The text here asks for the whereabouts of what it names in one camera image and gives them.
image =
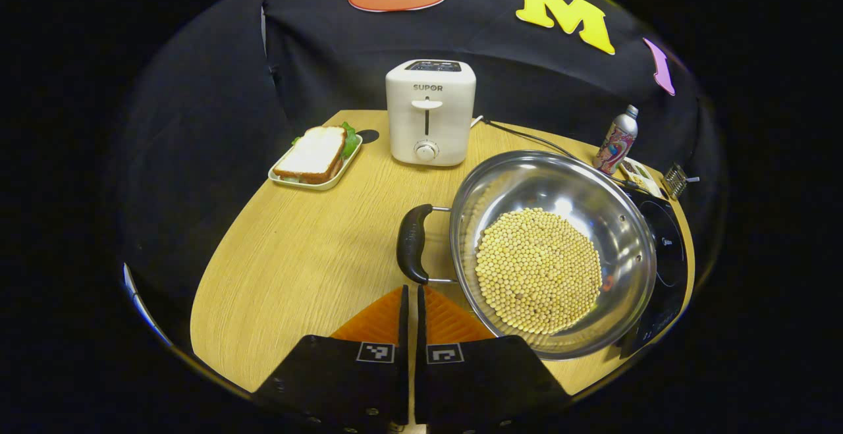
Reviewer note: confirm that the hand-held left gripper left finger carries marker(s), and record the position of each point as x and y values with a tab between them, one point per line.
349	384

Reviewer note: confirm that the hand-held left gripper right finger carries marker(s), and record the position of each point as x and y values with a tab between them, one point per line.
477	384

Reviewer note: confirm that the stainless steel pot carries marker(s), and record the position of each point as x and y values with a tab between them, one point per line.
527	184

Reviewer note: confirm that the black induction cooktop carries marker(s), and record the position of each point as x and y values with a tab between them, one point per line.
668	249

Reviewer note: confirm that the pile of soybeans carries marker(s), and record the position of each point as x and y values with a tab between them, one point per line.
537	272

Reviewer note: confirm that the pale green plate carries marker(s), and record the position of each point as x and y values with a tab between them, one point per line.
316	185

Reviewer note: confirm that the toast sandwich with lettuce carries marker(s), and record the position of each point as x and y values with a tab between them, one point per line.
313	152

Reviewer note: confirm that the white divided bean tray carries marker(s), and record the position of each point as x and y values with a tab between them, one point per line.
637	174

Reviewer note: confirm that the white toaster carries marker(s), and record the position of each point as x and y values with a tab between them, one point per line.
428	124

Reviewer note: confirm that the silver bottle with pink label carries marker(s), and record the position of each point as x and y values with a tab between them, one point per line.
616	144

